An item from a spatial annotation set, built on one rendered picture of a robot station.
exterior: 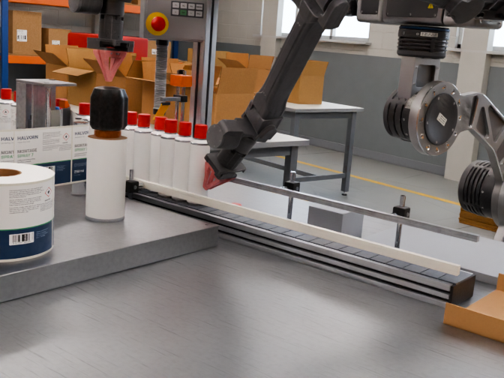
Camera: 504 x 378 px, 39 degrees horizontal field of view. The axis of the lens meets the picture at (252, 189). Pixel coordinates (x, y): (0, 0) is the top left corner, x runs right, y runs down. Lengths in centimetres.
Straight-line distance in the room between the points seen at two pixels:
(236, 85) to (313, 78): 261
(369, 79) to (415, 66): 659
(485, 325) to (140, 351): 59
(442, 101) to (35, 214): 110
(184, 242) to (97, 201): 22
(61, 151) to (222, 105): 187
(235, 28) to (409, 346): 942
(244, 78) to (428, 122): 185
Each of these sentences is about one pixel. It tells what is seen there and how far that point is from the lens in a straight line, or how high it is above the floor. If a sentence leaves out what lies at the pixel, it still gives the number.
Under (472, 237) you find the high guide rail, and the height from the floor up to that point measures 96.
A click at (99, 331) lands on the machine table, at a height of 83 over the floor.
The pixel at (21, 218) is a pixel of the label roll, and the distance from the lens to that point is 134.
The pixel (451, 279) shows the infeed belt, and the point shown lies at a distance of 143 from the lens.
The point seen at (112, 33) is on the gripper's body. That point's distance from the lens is 172.
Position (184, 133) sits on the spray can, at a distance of 181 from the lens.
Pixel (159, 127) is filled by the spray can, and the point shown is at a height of 106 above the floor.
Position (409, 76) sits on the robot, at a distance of 195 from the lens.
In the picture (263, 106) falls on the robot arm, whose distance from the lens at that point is 160.
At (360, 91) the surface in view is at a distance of 862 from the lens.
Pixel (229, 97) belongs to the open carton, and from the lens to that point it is 359.
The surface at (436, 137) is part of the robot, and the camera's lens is 195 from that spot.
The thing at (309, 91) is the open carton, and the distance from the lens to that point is 615.
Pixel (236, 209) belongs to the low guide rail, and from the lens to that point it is 168.
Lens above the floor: 131
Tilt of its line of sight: 12 degrees down
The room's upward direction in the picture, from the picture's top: 4 degrees clockwise
